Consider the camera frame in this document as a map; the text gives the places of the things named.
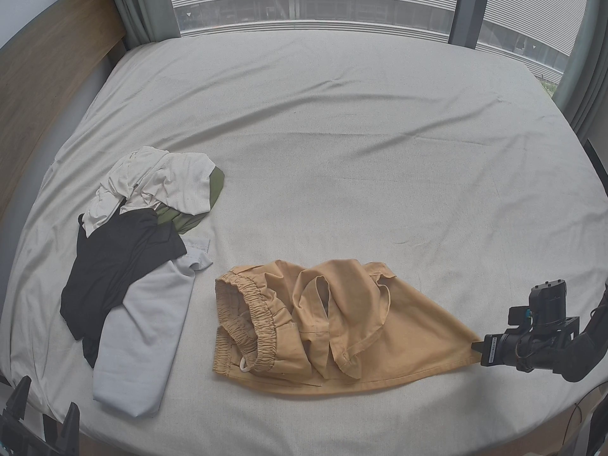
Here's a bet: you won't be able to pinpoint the grey-green curtain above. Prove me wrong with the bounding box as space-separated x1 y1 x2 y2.
102 0 183 50
553 0 608 136

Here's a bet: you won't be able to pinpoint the cream white garment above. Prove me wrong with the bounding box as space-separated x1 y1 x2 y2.
83 146 214 237

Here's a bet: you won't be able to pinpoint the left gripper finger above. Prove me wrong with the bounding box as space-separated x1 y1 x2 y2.
2 376 31 456
42 402 80 456

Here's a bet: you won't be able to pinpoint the pale grey garment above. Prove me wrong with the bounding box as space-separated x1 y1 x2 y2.
92 238 212 419

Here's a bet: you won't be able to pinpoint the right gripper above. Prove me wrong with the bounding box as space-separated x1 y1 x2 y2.
481 332 528 368

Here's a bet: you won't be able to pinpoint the black garment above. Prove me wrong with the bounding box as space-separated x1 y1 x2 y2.
60 208 187 369

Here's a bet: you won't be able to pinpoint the green garment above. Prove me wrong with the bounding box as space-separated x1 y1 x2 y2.
154 167 225 234

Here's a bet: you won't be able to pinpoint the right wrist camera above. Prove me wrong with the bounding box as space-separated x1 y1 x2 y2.
508 279 581 338

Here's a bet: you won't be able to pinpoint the bed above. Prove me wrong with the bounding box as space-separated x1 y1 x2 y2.
0 0 608 456

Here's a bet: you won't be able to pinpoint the tan shorts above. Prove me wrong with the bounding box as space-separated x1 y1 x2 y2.
212 259 483 387

